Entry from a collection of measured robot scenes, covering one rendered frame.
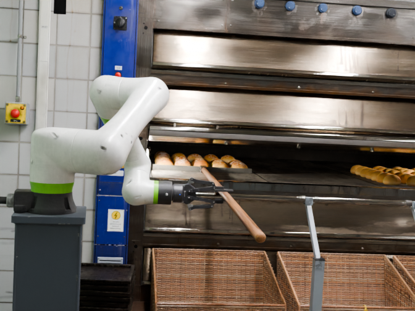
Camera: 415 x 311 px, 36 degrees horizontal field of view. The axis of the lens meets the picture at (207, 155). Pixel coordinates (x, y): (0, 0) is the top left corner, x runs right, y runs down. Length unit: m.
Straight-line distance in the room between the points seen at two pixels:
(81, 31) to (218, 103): 0.72
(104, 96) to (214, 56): 0.98
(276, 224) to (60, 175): 1.51
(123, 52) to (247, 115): 0.66
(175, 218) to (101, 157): 1.33
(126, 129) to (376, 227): 1.73
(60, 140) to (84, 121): 1.19
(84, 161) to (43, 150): 0.13
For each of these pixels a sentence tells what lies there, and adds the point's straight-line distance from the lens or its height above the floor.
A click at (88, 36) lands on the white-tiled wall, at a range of 3.08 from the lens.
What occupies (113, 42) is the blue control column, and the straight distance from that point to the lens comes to 3.04.
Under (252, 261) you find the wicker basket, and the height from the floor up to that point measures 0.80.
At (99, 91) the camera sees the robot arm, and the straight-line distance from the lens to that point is 2.23.
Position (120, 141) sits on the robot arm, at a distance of 1.85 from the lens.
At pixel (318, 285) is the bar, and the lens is 2.65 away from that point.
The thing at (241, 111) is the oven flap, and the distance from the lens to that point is 3.09.
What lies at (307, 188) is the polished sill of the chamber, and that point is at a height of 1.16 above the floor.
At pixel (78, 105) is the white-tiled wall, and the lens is 3.07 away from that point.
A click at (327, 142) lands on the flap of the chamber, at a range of 3.03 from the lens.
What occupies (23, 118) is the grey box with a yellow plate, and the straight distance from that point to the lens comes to 3.03.
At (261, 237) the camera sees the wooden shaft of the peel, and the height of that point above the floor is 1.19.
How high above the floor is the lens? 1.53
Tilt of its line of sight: 4 degrees down
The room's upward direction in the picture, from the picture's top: 3 degrees clockwise
